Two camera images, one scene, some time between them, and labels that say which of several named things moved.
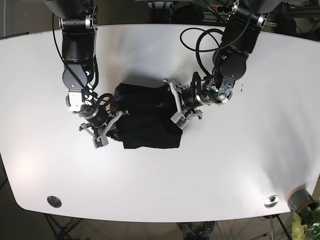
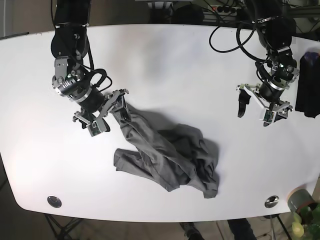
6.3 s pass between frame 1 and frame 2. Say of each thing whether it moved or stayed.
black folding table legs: stayed
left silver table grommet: stayed
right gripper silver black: moved
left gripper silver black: moved
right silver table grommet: stayed
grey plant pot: stayed
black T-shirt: moved
